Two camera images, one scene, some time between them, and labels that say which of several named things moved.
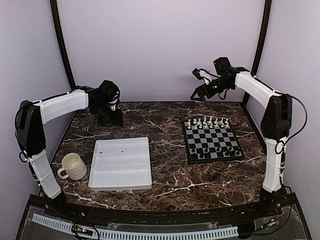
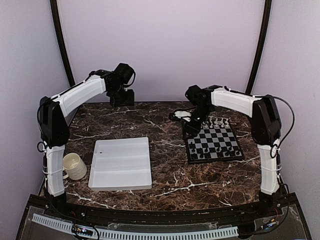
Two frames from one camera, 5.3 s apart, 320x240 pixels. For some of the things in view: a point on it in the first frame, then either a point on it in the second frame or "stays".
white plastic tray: x=121 y=164 stays
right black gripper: x=200 y=89 to x=191 y=128
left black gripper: x=116 y=121 to x=130 y=101
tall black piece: x=201 y=154 stays
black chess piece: x=220 y=154 stays
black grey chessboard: x=211 y=140 stays
